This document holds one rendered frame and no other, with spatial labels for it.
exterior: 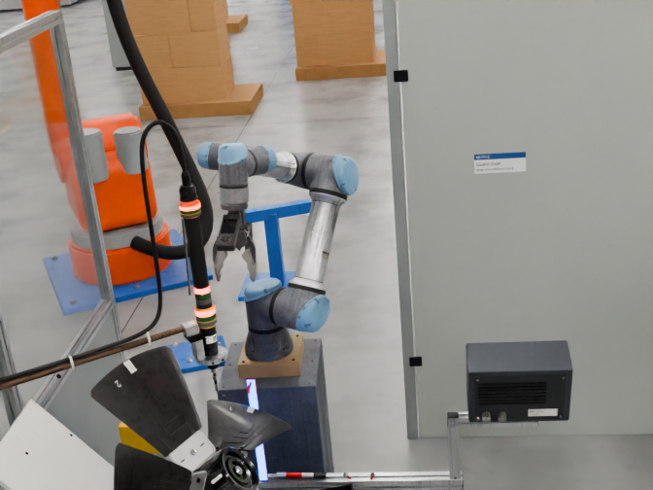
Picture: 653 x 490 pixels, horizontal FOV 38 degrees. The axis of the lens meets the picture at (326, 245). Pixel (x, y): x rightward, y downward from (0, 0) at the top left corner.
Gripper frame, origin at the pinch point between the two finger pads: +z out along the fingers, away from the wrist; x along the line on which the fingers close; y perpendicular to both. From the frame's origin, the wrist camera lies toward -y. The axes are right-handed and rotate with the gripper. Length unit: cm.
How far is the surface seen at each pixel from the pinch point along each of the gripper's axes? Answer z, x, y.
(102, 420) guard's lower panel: 73, 65, 66
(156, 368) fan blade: 11.3, 10.7, -36.9
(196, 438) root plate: 25, 0, -44
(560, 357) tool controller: 17, -84, -4
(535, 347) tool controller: 16, -78, -1
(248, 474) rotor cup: 32, -12, -47
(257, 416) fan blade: 31.3, -8.4, -16.6
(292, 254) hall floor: 88, 45, 369
